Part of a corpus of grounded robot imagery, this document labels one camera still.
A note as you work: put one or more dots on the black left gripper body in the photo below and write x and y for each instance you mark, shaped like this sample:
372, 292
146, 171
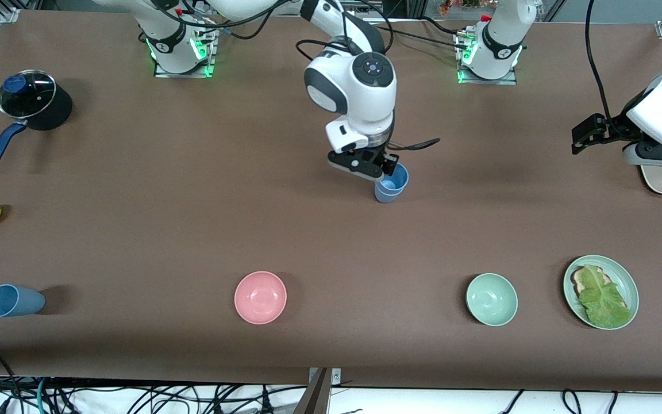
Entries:
616, 130

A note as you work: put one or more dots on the blue cup holding tissue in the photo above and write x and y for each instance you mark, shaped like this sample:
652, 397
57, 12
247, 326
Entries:
387, 195

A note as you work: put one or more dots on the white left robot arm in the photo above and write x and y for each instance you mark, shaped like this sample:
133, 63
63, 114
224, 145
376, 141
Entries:
661, 112

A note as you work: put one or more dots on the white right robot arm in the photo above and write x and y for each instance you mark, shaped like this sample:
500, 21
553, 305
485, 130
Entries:
360, 86

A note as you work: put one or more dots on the toast bread slice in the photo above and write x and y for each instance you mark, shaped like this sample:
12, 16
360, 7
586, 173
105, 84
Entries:
579, 280

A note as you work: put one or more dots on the pale green plate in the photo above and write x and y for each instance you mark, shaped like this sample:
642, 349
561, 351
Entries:
624, 282

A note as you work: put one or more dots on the green lettuce leaf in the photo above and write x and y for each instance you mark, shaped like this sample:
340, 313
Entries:
604, 299

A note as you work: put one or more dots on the pale green bowl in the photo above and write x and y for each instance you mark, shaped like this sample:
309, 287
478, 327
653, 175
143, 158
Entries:
492, 299

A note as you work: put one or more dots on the pink bowl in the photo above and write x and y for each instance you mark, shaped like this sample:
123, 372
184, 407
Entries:
260, 297

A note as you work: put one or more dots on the glass lid with blue knob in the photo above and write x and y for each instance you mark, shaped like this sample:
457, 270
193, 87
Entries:
26, 94

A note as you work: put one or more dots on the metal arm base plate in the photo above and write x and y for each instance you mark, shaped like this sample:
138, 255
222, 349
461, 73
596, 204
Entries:
483, 80
211, 54

